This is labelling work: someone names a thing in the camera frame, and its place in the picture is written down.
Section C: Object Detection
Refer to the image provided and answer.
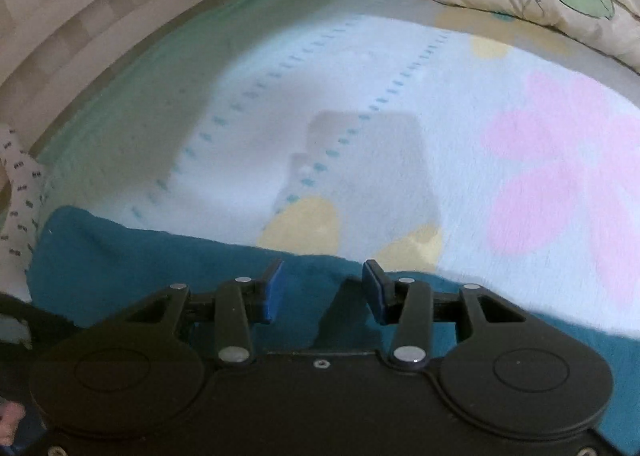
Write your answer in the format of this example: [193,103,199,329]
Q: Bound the floral fleece blanket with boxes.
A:
[30,0,640,337]

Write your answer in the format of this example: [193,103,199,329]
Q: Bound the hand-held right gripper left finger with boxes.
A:
[121,259,286,370]

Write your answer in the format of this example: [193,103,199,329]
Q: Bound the teal pants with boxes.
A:
[25,205,640,456]

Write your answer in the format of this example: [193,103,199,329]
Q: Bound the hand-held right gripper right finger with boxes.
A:
[362,259,527,370]

